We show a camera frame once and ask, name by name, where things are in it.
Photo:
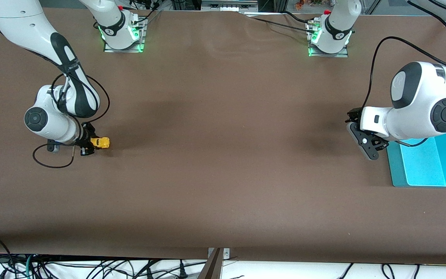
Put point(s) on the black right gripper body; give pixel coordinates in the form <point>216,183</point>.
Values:
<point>86,137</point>

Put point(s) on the yellow toy beetle car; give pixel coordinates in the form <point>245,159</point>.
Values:
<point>102,143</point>

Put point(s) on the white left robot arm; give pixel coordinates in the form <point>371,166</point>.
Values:
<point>420,100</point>

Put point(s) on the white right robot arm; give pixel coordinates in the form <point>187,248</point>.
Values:
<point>14,19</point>

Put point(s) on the teal plastic bin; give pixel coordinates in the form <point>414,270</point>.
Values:
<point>428,166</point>

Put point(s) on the grey wedge-shaped bar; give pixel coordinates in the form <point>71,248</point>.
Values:
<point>212,267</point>

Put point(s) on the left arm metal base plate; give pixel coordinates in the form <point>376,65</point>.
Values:
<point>329,55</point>

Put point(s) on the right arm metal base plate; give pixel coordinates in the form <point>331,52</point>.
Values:
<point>124,49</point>

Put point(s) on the grey metal background rail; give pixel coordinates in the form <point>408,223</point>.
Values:
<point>229,5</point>

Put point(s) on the small metal table bracket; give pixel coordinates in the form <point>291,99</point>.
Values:
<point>226,253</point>

